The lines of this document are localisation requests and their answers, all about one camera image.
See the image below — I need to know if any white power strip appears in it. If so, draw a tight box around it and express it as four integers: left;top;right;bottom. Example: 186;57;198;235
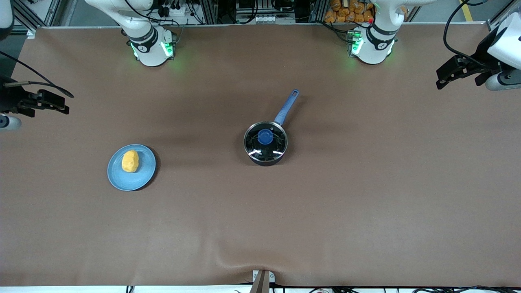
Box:
235;14;272;24

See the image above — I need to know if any aluminium frame profile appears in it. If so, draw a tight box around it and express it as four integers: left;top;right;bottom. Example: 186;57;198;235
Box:
486;0;521;31
13;0;55;28

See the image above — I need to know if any black pot with blue handle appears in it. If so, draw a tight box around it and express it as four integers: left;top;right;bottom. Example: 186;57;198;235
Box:
243;89;300;166

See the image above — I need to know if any light blue plate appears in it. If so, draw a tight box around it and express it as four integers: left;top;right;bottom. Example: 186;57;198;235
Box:
107;144;157;192

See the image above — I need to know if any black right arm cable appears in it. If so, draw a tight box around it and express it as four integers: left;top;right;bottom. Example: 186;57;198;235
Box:
0;50;75;99

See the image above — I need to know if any bag of orange items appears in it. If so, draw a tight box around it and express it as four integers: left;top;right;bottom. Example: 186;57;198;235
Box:
324;0;374;24

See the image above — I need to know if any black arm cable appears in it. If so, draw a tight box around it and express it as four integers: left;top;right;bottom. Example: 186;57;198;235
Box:
0;50;75;99
443;0;491;68

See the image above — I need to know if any glass lid with blue knob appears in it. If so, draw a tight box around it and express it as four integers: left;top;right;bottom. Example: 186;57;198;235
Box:
244;121;289;160

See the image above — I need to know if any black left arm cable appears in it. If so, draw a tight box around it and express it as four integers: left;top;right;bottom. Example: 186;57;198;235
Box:
443;0;491;68

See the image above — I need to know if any yellow potato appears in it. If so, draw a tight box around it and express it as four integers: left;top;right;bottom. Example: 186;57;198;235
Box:
122;150;140;173

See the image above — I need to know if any metal table edge bracket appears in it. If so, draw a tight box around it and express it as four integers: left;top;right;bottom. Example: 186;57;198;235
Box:
249;269;276;293

